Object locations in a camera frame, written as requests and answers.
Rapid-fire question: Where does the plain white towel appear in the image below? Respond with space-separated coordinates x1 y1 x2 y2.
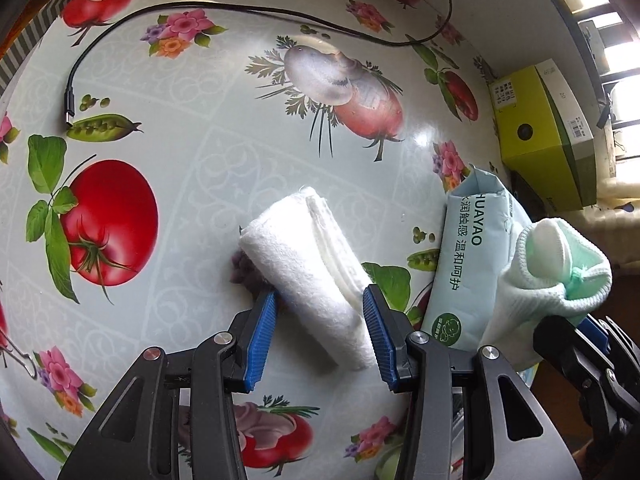
237 186 381 372

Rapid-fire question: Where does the black charging cable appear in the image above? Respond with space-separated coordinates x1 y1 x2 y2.
62 0 453 128

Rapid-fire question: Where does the floral vinyl tablecloth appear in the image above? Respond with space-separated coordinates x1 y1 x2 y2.
0 0 541 480

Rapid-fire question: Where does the yellow-green shoe box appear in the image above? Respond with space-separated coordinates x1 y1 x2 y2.
487 60 598 211

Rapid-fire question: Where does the pale blue wet wipes pack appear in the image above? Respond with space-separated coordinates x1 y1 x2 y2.
420 164 538 361

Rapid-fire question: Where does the white and mint sock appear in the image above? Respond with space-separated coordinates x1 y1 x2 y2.
480 217 613 368

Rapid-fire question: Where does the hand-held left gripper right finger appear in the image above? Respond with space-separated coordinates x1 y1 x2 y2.
362 284 583 480

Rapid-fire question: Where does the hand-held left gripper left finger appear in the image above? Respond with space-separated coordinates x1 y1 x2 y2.
57 290 280 480

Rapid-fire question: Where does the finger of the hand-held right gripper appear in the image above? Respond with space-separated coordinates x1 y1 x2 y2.
580 314 640 366
532 315 640 411

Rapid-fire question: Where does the metal window grille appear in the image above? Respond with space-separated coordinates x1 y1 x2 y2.
565 0 640 181

